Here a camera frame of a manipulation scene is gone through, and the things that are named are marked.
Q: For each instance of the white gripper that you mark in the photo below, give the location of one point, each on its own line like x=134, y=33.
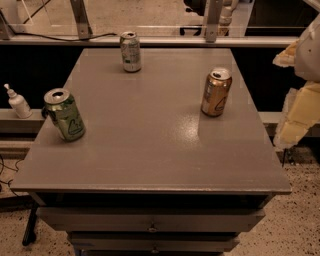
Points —
x=309, y=55

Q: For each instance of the orange soda can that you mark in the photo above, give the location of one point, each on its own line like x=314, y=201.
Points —
x=217, y=86

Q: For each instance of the white green soda can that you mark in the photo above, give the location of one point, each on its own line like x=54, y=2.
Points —
x=130, y=51

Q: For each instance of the grey drawer cabinet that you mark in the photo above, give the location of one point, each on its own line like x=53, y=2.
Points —
x=148, y=145

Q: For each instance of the top grey drawer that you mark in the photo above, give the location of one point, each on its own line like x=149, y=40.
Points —
x=150, y=220

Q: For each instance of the grey drawer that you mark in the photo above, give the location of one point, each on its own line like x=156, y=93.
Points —
x=153, y=243
x=150, y=220

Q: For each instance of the white pump bottle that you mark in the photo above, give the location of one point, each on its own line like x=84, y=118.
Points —
x=18, y=103

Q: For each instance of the black stand leg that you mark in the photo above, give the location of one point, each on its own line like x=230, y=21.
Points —
x=29, y=235

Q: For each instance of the right metal bracket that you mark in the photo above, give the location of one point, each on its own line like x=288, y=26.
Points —
x=212, y=13

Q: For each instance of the metal bracket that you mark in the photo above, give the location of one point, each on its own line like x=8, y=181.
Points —
x=212, y=13
x=81, y=19

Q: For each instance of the left metal bracket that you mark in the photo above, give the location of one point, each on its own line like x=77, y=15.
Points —
x=81, y=19

